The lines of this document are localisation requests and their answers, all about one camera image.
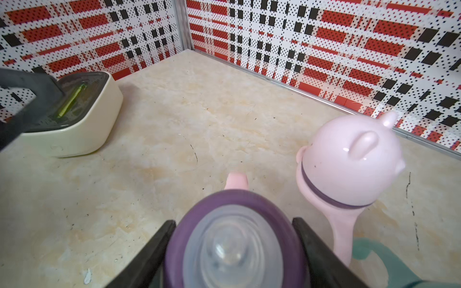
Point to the pink pig cap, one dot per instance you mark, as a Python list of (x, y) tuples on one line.
[(352, 159)]

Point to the white green sterilizer box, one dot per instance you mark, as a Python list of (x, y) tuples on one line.
[(84, 120)]

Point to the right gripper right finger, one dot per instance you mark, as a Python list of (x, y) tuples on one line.
[(323, 268)]

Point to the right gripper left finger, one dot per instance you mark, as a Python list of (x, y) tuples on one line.
[(146, 270)]

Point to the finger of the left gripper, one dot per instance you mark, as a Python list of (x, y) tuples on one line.
[(26, 99)]

